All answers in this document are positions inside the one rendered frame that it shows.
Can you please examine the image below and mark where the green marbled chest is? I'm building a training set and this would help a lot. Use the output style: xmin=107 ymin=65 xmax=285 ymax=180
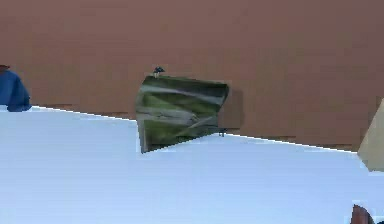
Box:
xmin=135 ymin=75 xmax=230 ymax=154

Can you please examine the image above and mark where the small dark blue object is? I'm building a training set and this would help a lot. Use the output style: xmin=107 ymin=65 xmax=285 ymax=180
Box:
xmin=152 ymin=66 xmax=166 ymax=79

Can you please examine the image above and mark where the blue rounded object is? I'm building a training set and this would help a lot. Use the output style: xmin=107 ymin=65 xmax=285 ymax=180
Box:
xmin=0 ymin=64 xmax=33 ymax=113

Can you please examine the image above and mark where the beige box furniture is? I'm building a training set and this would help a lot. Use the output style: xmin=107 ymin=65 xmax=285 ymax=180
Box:
xmin=357 ymin=98 xmax=384 ymax=173

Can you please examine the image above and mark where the dark red brown object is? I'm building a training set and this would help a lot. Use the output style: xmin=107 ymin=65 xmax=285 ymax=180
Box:
xmin=350 ymin=204 xmax=376 ymax=224

